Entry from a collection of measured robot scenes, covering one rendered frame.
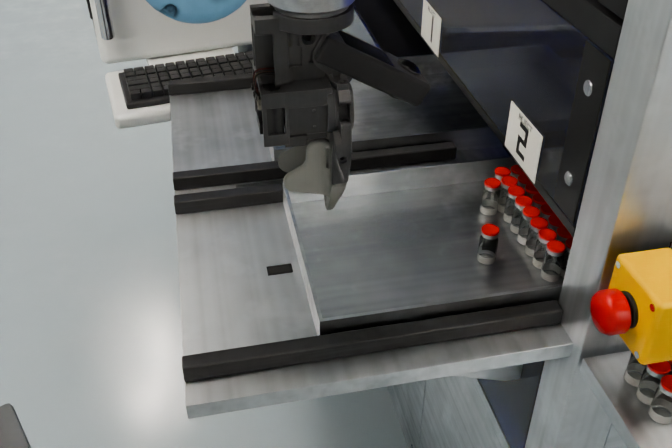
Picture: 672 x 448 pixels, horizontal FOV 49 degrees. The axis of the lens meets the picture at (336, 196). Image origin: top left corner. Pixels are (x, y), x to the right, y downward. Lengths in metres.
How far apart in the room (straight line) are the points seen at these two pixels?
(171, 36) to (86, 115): 1.62
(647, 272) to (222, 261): 0.47
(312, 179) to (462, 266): 0.26
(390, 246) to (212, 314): 0.23
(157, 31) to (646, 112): 1.12
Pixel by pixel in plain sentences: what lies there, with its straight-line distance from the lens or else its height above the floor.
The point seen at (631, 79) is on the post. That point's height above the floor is 1.18.
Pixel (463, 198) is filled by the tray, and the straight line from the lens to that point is 1.01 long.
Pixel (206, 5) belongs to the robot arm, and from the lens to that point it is 0.44.
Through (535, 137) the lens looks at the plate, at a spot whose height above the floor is 1.04.
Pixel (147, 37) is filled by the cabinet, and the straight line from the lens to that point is 1.59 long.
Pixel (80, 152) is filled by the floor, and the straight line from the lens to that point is 2.93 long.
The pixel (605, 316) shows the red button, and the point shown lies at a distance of 0.69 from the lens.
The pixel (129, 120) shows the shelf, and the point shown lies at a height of 0.79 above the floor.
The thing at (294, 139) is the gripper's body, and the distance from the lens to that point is 0.66.
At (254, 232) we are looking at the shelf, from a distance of 0.94.
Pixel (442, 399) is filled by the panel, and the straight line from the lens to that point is 1.35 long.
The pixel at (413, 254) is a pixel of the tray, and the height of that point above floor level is 0.88.
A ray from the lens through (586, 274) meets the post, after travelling 0.78.
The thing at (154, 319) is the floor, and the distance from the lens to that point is 2.14.
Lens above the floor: 1.45
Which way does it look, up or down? 35 degrees down
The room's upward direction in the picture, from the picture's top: straight up
